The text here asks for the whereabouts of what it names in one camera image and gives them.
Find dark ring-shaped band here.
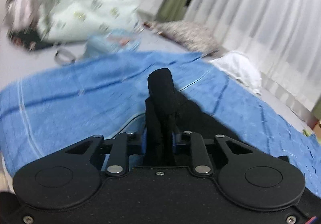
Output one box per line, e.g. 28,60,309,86
55,49,76,64

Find blue checked blanket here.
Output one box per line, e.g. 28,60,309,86
0,50,321,198

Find dark cloth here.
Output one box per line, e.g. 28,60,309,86
7,27,54,53

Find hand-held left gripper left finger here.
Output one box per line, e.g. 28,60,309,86
63,127,148,177

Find floral pillow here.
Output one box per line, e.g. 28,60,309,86
148,20,222,54

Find light blue packet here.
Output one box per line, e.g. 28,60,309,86
85,29,141,58

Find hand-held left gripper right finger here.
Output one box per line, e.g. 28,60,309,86
171,131,254,177

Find white patterned quilt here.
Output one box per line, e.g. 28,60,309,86
37,0,140,42

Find black pants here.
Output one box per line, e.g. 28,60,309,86
110,67,289,167

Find white sheer curtain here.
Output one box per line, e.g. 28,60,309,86
135,0,321,113

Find white pillow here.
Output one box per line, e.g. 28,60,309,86
210,51,262,95

